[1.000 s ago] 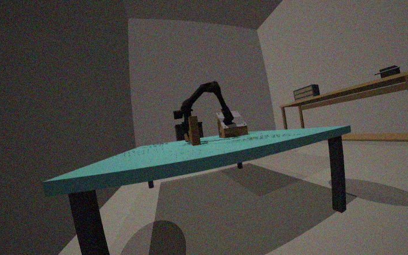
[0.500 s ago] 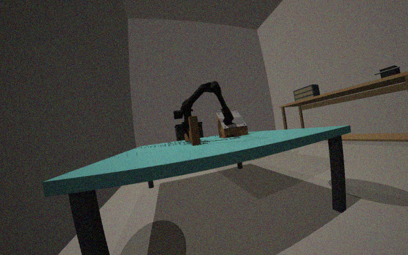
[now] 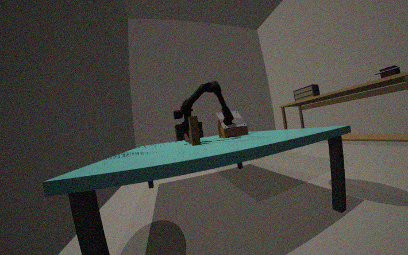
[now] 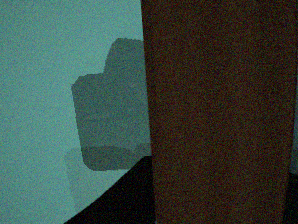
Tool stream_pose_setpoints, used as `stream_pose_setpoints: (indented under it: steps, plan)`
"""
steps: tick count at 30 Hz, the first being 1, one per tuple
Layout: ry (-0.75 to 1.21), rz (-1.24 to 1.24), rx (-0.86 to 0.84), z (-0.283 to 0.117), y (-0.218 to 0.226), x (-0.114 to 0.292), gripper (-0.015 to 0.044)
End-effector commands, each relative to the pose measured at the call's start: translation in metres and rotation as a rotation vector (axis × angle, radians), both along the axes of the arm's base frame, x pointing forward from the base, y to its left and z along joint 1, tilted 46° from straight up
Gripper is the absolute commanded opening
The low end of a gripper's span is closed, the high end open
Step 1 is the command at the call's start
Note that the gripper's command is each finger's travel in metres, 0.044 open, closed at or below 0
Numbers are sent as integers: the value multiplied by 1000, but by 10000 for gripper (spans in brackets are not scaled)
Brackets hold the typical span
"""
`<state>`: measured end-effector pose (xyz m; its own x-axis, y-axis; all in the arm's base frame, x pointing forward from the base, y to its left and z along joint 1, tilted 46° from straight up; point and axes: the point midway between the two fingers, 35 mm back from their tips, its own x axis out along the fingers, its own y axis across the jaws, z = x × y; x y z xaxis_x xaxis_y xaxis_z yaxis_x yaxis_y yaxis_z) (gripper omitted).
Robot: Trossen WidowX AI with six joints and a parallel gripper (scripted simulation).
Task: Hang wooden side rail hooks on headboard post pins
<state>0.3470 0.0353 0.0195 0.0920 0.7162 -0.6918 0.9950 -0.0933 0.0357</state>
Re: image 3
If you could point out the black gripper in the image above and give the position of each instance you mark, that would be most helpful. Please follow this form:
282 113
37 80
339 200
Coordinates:
186 126

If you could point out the brown wooden post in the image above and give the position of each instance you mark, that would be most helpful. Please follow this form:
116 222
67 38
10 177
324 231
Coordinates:
194 130

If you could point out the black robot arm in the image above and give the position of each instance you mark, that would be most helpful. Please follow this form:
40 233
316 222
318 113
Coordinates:
214 87

